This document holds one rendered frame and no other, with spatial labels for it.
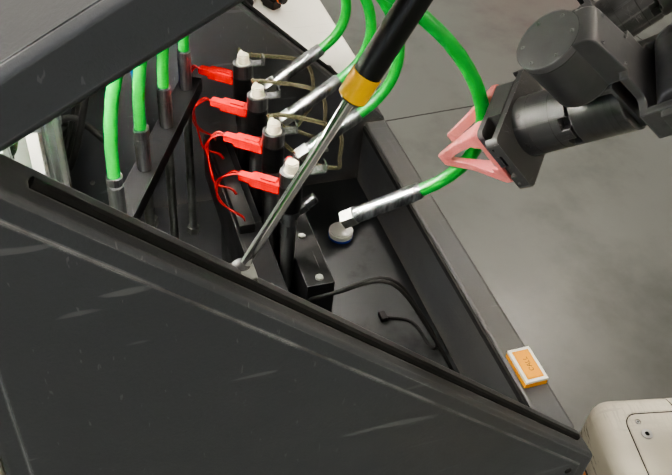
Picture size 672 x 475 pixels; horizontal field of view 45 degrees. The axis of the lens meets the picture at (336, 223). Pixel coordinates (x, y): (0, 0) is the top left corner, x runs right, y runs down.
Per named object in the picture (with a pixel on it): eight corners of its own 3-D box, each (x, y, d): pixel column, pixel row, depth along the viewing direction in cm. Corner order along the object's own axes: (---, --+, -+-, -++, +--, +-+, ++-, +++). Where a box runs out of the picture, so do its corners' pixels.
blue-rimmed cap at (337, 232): (356, 242, 131) (357, 235, 130) (332, 246, 130) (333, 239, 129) (348, 225, 134) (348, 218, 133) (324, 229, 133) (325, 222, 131)
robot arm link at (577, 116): (659, 139, 69) (663, 84, 71) (618, 95, 65) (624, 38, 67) (585, 156, 74) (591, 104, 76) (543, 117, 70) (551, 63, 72)
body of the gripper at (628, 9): (563, -10, 94) (622, -52, 91) (605, 48, 99) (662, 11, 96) (578, 17, 89) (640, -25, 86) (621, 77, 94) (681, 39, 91)
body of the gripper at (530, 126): (478, 145, 74) (550, 126, 68) (509, 70, 79) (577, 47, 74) (516, 192, 77) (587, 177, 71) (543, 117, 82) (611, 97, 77)
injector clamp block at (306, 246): (327, 355, 114) (335, 280, 103) (257, 370, 111) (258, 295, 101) (264, 199, 137) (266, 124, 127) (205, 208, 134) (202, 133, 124)
